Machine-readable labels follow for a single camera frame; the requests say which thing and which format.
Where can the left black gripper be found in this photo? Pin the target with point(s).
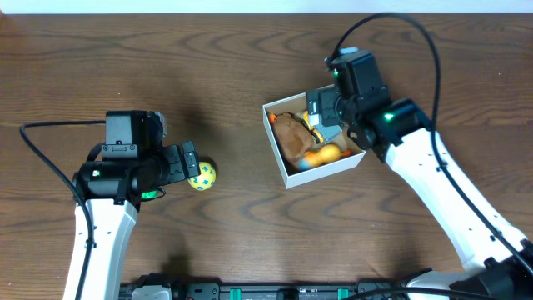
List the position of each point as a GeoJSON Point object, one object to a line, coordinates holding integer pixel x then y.
{"type": "Point", "coordinates": [189, 160]}

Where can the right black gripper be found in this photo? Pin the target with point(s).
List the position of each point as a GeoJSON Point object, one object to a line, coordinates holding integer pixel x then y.
{"type": "Point", "coordinates": [323, 107]}

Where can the yellow grey toy truck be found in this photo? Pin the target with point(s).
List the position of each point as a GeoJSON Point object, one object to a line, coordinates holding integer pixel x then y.
{"type": "Point", "coordinates": [320, 133]}

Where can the yellow ball with blue letters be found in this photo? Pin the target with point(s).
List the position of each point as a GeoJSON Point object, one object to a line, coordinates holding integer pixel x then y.
{"type": "Point", "coordinates": [205, 179]}

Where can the brown plush toy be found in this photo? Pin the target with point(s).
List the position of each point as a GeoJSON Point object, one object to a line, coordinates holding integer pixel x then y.
{"type": "Point", "coordinates": [293, 138]}

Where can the orange toy duck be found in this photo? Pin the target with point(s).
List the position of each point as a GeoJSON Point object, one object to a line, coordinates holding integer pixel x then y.
{"type": "Point", "coordinates": [327, 154]}

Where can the green plastic wheel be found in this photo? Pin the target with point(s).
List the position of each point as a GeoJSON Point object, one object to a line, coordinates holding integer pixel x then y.
{"type": "Point", "coordinates": [148, 196]}

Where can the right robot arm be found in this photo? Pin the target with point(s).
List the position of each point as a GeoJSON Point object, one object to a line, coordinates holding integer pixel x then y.
{"type": "Point", "coordinates": [496, 256]}

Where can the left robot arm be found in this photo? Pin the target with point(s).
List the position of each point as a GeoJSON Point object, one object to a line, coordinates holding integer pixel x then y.
{"type": "Point", "coordinates": [134, 162]}

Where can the white cardboard box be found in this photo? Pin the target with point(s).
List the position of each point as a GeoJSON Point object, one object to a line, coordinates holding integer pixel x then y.
{"type": "Point", "coordinates": [291, 175]}

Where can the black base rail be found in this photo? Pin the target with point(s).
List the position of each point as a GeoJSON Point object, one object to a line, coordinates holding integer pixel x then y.
{"type": "Point", "coordinates": [162, 286]}

